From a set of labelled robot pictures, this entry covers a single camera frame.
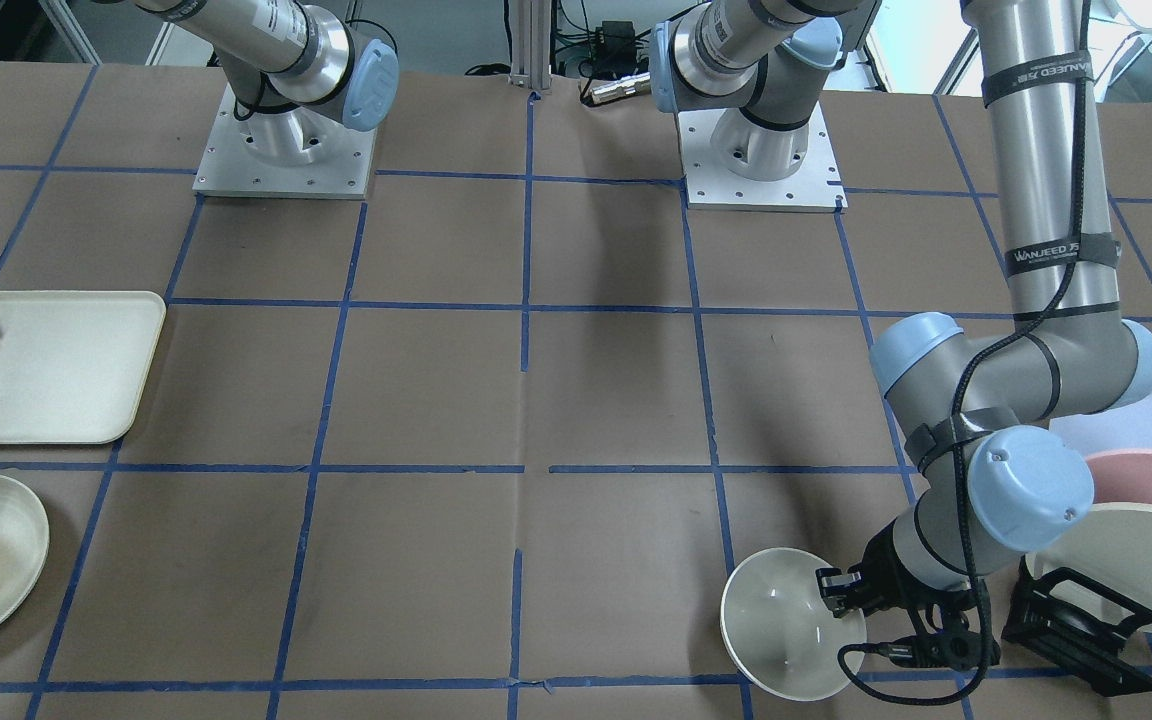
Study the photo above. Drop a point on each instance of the white ceramic bowl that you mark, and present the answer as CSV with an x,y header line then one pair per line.
x,y
779,631

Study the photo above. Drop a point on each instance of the black dish rack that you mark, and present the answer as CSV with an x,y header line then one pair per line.
x,y
1073,638

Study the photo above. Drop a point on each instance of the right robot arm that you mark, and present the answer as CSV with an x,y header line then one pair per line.
x,y
98,213

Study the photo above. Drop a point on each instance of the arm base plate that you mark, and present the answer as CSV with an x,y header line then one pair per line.
x,y
732,164
292,155

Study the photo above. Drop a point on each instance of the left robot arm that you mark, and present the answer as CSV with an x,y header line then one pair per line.
x,y
972,410

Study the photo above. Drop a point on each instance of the cream plate in rack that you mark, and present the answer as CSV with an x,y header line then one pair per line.
x,y
1112,545

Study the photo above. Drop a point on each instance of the cream rectangular tray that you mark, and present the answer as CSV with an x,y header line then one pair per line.
x,y
73,364

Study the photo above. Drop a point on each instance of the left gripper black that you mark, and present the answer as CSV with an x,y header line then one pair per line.
x,y
887,575

